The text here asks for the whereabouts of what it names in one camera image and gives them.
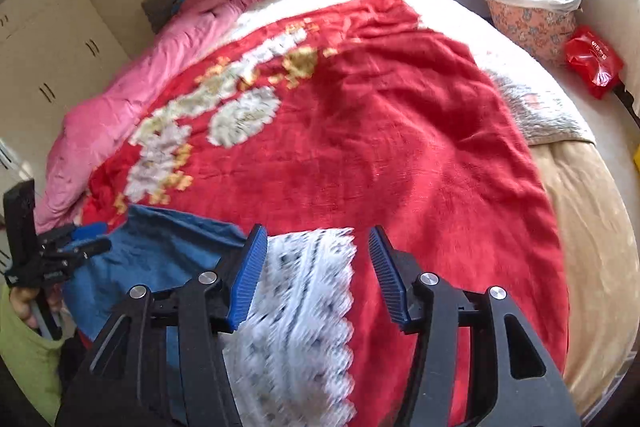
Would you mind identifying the blue pants with lace hem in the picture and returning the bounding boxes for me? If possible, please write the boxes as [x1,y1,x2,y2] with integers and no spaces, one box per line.
[62,205,359,427]

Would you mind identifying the floral fabric basket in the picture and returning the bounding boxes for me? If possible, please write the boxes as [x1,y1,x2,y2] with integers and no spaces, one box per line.
[487,0,579,68]

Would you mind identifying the cream wardrobe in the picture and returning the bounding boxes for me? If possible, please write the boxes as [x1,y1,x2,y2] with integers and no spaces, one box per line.
[0,0,133,188]

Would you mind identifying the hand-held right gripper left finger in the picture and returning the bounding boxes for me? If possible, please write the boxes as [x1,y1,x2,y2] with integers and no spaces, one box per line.
[55,223,269,427]

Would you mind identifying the person's left hand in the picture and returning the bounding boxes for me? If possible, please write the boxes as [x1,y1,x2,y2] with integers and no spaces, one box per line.
[10,287,63,330]

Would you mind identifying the pink quilt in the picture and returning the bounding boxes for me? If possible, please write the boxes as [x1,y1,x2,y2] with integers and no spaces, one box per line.
[34,0,266,235]

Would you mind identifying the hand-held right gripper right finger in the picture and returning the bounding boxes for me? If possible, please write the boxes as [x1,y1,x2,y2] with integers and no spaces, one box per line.
[368,226,583,427]

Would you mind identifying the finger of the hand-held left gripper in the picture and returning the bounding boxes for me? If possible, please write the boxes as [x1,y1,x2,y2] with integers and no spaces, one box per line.
[50,238,112,266]
[39,223,108,251]

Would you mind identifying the person's left forearm green sleeve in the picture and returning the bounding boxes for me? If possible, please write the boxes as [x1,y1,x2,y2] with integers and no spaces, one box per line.
[0,282,67,426]

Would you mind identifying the grey white small blanket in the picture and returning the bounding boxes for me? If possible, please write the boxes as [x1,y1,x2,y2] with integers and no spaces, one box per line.
[482,69,597,146]

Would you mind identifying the red plastic bag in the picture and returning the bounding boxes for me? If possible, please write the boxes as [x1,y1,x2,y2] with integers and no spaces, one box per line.
[565,26,625,100]

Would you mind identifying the red floral blanket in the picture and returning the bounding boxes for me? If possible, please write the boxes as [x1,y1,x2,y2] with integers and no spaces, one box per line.
[80,0,571,427]

